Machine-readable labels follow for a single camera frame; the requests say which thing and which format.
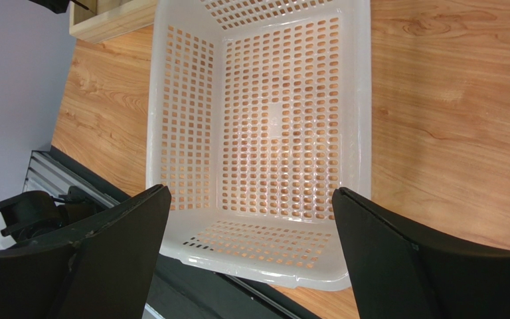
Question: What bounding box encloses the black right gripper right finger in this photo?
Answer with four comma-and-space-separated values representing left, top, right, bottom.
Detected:
332, 187, 510, 318

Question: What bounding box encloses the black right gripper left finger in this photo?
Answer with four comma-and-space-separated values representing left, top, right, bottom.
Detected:
0, 185, 172, 318

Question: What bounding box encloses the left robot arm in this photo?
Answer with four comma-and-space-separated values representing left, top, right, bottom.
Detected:
0, 186, 106, 250

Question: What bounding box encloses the white perforated plastic basket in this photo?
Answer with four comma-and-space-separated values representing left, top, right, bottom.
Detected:
145, 1, 372, 291

